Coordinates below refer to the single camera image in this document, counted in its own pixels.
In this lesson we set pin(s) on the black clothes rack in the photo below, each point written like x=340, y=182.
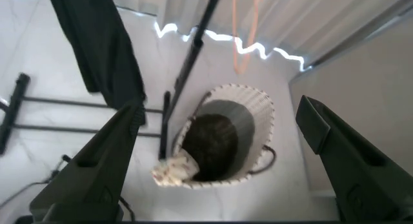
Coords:
x=190, y=59

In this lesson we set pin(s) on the white curtain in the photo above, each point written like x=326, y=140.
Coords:
x=290, y=17

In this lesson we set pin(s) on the black garment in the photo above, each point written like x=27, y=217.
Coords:
x=100, y=49

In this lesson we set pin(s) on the pink clothes hanger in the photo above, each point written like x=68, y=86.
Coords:
x=240, y=61

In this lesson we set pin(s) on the cream printed garment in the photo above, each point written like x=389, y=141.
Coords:
x=175, y=169

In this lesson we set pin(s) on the white laundry basket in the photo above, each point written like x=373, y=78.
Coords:
x=258, y=104

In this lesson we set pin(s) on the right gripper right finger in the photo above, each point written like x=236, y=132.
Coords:
x=361, y=172

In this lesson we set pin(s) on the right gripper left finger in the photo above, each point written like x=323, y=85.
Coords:
x=90, y=179

